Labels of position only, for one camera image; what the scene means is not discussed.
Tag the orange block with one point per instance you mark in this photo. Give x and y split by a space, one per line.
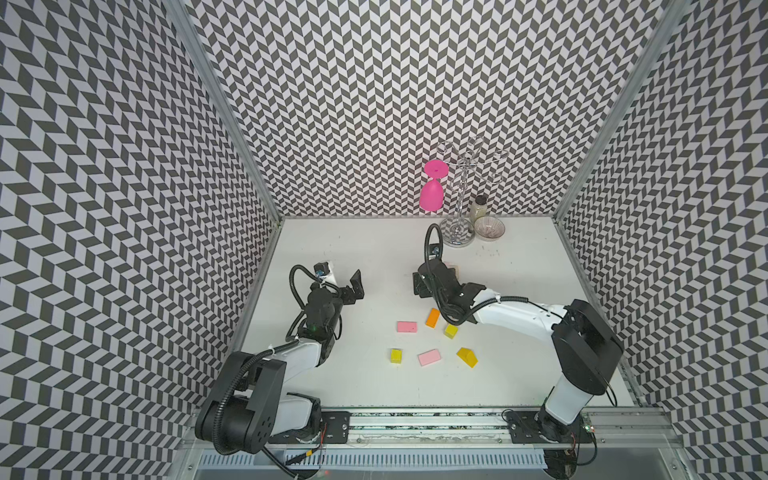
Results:
432 319

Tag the chrome glass holder stand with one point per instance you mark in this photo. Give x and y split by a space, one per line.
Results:
456 228

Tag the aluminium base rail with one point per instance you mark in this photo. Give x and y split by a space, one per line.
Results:
456 443

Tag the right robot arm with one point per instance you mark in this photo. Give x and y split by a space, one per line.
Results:
587 348

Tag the yellow wedge block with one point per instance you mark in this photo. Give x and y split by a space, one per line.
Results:
468 356

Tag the yellow cube left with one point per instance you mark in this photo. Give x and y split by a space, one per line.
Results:
396 356

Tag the yellow cube right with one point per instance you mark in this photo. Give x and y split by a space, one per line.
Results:
450 331

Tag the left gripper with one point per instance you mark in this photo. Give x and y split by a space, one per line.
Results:
350 298

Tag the pink striped bowl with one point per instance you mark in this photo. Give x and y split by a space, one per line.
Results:
489 228

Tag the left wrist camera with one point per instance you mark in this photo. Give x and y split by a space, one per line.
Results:
324 273

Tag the pink block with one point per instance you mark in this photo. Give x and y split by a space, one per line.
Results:
406 327
429 357

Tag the spice jar black lid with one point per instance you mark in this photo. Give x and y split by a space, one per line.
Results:
479 207

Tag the pink plastic wine glass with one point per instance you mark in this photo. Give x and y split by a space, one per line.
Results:
432 194

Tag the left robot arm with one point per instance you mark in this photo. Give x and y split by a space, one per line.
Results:
249 405

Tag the yellow cube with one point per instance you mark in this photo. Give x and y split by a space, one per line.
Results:
450 331
396 356

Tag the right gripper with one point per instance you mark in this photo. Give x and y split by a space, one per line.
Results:
429 282

